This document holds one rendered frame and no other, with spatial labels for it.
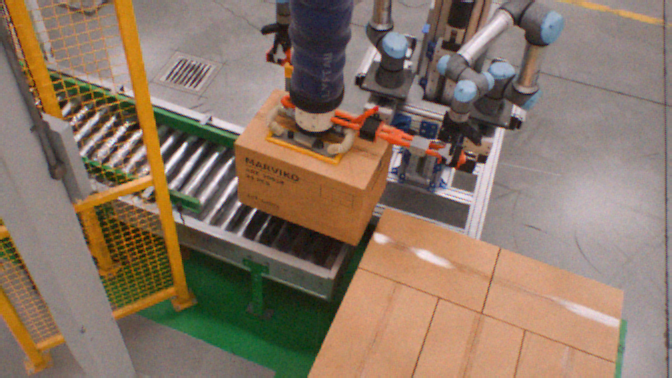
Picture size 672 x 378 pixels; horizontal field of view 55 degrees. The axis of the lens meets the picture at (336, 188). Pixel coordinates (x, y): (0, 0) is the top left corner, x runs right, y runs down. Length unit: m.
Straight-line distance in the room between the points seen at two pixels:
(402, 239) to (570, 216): 1.44
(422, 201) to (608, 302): 1.16
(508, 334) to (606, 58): 3.14
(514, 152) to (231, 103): 1.96
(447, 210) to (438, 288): 0.83
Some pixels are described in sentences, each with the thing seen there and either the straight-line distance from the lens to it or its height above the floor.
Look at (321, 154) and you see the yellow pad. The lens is 2.73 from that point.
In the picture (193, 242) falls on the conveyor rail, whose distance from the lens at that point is 3.25.
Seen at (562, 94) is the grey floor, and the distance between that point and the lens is 5.14.
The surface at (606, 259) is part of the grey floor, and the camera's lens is 4.19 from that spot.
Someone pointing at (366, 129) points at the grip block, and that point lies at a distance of 2.68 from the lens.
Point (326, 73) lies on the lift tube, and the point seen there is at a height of 1.49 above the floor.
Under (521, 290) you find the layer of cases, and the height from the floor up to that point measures 0.54.
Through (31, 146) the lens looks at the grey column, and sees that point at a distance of 1.95.
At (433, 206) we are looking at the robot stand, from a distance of 3.79.
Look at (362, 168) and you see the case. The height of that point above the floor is 1.08.
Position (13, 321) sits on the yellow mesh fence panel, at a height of 0.44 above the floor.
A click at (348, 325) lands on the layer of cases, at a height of 0.54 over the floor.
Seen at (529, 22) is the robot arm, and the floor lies 1.63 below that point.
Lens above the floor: 3.08
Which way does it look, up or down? 49 degrees down
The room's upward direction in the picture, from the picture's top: 6 degrees clockwise
